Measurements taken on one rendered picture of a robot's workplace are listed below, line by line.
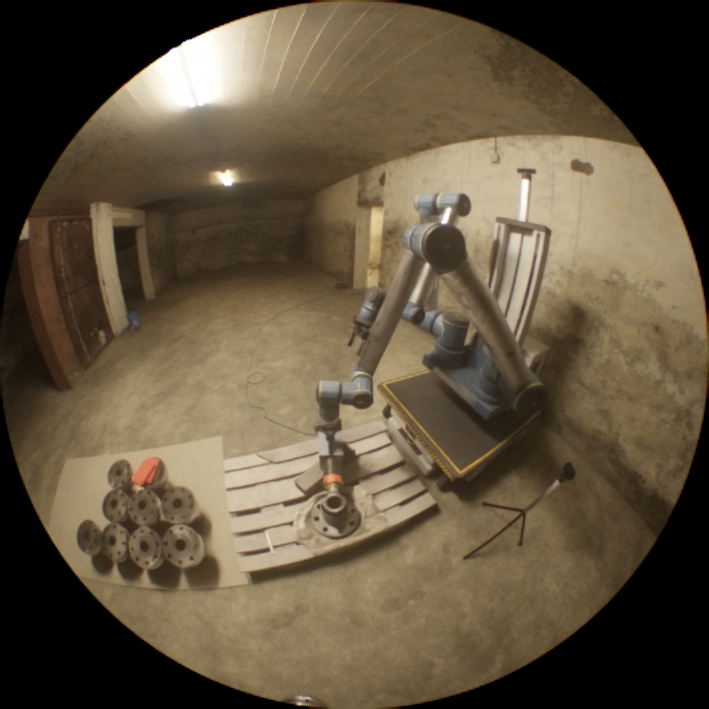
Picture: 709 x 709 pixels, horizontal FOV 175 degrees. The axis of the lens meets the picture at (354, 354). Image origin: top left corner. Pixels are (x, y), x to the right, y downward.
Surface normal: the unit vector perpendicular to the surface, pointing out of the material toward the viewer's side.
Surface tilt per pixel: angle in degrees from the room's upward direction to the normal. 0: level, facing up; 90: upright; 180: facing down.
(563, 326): 90
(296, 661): 0
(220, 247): 90
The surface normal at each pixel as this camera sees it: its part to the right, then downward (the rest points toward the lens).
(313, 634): 0.04, -0.86
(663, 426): -0.91, 0.18
